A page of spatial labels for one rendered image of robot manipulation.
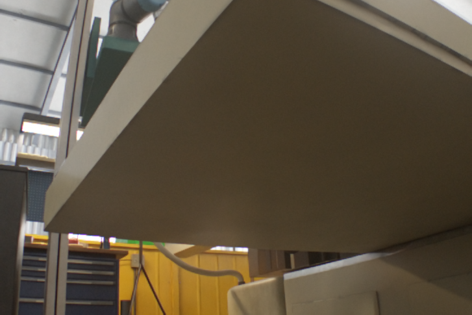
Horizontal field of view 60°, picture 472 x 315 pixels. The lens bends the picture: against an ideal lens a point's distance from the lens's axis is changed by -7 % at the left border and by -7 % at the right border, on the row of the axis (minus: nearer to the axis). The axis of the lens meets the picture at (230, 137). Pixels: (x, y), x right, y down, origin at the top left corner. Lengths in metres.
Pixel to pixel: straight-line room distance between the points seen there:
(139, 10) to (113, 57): 0.20
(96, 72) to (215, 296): 3.57
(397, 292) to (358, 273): 0.20
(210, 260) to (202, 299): 0.44
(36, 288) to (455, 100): 2.91
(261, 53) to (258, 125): 0.16
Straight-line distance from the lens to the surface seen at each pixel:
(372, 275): 1.75
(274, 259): 3.23
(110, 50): 1.62
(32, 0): 12.03
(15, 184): 1.42
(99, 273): 3.23
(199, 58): 0.44
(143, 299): 4.57
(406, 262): 1.65
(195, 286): 4.82
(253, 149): 0.64
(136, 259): 4.52
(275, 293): 2.19
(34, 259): 3.18
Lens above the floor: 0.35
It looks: 25 degrees up
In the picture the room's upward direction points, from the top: 3 degrees counter-clockwise
